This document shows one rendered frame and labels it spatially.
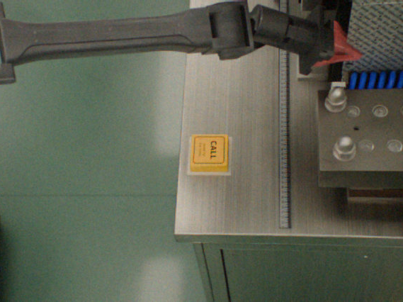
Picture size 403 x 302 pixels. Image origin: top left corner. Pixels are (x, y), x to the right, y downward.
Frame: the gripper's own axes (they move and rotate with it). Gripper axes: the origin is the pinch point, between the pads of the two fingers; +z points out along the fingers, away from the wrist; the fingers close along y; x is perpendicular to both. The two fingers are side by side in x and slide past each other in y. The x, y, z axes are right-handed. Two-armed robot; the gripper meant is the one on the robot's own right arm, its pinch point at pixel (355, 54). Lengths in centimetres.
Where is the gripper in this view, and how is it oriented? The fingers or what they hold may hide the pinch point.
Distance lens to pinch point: 132.7
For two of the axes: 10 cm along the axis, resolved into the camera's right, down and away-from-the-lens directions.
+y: -0.4, 8.7, -4.8
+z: 9.1, 2.3, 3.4
